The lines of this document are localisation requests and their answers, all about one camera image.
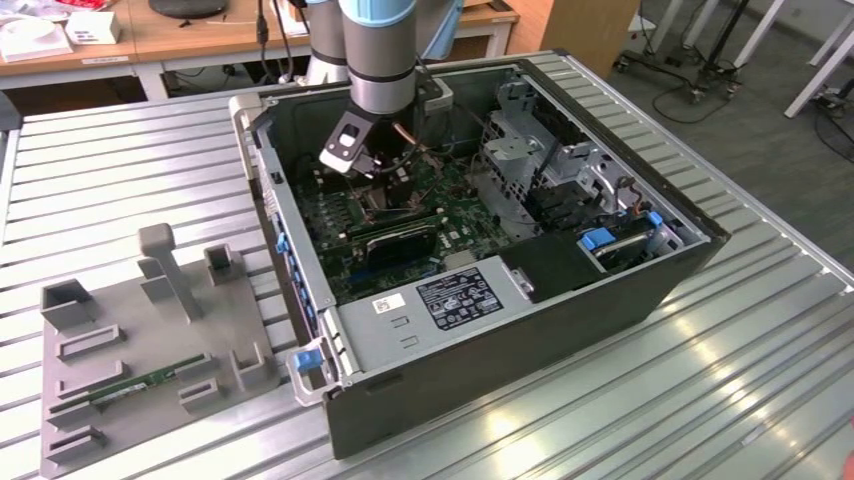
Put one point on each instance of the wooden cabinet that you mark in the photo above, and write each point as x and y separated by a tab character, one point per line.
588	35

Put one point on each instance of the black PC case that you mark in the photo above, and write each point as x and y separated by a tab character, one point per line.
508	380

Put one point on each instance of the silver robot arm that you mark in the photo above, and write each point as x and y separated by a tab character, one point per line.
381	60

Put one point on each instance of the silver drive cage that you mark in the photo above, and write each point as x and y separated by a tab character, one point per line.
514	150

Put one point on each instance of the grey power supply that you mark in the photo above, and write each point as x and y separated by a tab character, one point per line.
401	335

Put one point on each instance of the green RAM stick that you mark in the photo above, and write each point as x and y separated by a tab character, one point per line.
401	225
144	381

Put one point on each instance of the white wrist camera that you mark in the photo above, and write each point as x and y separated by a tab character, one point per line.
341	155

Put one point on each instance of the grey parts rack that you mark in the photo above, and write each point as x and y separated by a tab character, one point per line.
168	345

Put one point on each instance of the metal locking lever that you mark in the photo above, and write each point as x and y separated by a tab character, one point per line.
352	192

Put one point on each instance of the small white labelled box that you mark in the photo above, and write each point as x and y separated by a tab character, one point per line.
94	27

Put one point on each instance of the large white box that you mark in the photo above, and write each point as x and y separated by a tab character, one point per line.
37	47

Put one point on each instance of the green motherboard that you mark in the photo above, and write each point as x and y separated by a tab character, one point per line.
468	210

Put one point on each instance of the black round base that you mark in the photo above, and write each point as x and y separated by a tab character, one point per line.
188	7

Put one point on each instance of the blue card retention clip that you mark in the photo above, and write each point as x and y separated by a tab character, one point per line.
281	245

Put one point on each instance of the black plastic shroud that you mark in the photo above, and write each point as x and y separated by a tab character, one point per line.
548	265

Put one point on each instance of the blue plastic clip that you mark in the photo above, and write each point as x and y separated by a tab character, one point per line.
655	219

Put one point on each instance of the wooden desk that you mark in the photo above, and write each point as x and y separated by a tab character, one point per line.
201	40

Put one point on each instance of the CPU socket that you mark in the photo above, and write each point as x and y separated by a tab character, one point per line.
370	202

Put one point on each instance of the black wheeled stand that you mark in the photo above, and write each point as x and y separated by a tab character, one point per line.
715	55

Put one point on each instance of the white desk frame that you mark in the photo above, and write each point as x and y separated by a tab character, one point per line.
808	87

